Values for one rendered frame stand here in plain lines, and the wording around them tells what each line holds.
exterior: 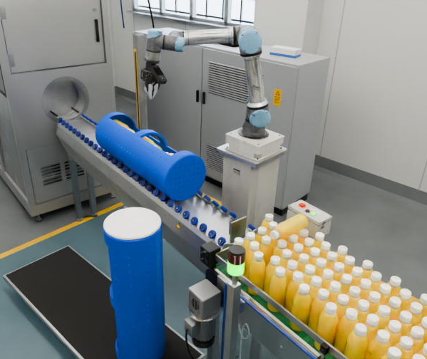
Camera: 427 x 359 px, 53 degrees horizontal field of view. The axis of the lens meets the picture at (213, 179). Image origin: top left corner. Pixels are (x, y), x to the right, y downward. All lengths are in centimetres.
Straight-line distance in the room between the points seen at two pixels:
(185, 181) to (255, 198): 48
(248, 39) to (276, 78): 150
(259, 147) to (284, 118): 133
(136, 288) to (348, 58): 344
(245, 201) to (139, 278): 87
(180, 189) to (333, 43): 295
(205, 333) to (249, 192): 92
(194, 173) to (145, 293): 70
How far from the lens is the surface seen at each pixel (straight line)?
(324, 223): 212
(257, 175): 255
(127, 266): 211
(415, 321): 177
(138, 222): 212
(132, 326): 238
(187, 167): 236
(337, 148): 506
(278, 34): 486
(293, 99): 367
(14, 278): 338
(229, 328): 180
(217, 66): 413
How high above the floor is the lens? 219
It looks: 28 degrees down
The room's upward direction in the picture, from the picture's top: 2 degrees clockwise
